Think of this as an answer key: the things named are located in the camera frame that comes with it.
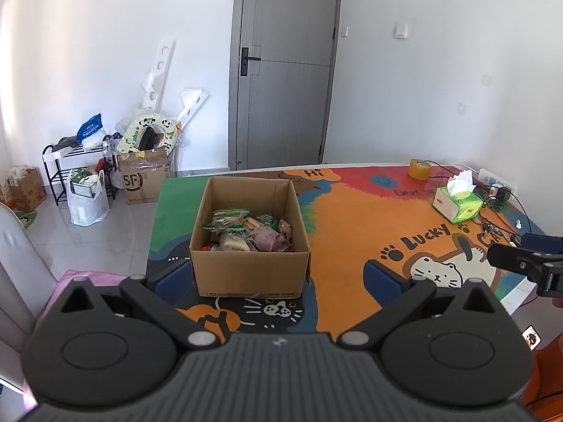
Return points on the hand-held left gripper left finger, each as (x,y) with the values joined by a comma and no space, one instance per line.
(171,281)

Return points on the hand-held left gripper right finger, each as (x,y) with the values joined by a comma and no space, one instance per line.
(382,283)

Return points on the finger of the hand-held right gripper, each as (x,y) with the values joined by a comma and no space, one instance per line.
(543,242)
(523,263)

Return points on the red snack packet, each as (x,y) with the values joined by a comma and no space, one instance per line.
(207,247)

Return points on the long white bread packet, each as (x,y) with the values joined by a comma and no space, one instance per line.
(233,241)

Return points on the green white cracker packet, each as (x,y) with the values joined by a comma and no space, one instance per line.
(226,220)

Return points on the purple pastry packet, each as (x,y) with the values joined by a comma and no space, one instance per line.
(268,241)

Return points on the clear yellow-label snack packet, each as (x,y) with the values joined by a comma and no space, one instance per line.
(285,228)

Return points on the dark green snack packet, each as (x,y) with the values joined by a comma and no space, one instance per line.
(266,220)

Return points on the bunch of keys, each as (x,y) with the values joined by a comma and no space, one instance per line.
(488,228)

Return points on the colourful cartoon table mat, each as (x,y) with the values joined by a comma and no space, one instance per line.
(352,237)

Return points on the black charger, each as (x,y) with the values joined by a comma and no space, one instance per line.
(501,194)

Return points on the pink blanket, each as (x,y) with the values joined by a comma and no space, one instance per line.
(101,279)

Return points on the smartphone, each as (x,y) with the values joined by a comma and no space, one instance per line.
(531,337)

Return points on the white power strip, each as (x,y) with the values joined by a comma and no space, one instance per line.
(488,176)

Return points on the green tissue box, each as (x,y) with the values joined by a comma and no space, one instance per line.
(457,204)

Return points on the taped printed cardboard box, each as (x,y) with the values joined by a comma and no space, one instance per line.
(140,180)

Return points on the white plastic bag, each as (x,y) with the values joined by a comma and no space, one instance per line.
(85,209)

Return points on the yellow tape roll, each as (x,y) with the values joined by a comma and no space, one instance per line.
(420,169)

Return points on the white padded chair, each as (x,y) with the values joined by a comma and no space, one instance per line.
(22,294)

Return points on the green floor item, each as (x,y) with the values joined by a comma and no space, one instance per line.
(26,220)

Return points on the black shoe rack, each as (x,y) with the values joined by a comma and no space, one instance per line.
(55,171)

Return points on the small brown cardboard box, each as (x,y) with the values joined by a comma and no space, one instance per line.
(26,191)

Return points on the blue plastic bag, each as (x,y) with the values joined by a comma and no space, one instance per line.
(90,129)

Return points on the short white foam board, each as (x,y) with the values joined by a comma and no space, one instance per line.
(191,103)

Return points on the tall white foam board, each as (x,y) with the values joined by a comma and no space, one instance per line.
(158,70)

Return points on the grey door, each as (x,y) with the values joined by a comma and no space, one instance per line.
(286,74)

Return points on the white light switch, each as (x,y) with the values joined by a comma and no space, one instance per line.
(401,30)

